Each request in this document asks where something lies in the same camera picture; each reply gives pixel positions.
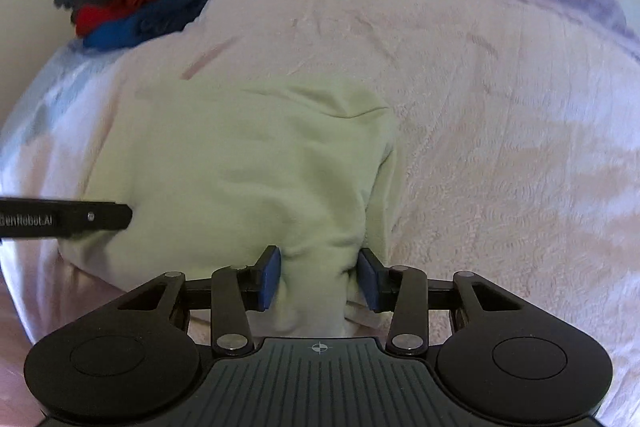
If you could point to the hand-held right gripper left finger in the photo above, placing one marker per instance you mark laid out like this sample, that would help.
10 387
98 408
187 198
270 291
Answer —
272 277

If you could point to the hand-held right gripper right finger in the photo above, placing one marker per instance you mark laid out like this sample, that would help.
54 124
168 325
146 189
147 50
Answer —
367 279

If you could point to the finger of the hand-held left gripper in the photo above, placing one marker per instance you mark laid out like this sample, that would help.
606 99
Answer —
105 217

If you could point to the cream long-sleeved shirt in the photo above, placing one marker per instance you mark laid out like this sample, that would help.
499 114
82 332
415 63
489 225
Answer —
240 167

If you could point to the folded blue garment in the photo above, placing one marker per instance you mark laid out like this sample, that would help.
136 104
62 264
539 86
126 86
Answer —
150 24

